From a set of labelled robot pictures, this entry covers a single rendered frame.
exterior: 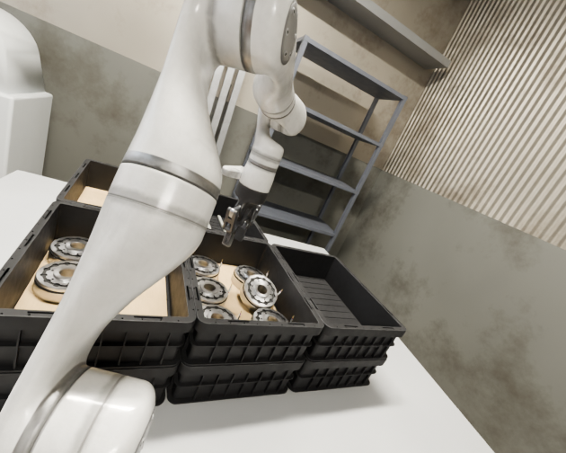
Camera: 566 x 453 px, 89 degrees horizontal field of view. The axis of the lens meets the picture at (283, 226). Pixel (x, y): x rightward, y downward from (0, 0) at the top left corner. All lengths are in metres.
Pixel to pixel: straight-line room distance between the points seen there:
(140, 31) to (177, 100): 2.46
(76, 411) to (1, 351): 0.33
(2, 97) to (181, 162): 1.99
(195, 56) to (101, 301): 0.24
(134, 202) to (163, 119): 0.08
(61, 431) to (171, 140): 0.23
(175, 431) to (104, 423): 0.43
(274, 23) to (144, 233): 0.23
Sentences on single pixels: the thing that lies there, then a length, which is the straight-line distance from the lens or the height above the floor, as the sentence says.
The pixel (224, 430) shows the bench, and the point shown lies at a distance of 0.74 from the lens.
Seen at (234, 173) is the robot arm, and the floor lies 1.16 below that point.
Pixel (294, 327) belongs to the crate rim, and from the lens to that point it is 0.65.
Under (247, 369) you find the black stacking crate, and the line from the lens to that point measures 0.70.
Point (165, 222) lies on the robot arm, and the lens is 0.25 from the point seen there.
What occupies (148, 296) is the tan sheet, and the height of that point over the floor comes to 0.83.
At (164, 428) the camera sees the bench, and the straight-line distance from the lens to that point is 0.71.
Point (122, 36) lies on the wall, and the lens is 2.76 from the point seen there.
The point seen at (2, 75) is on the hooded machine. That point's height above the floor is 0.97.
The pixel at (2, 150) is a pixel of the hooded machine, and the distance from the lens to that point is 2.29.
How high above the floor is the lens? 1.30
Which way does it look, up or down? 18 degrees down
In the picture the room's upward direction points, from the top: 24 degrees clockwise
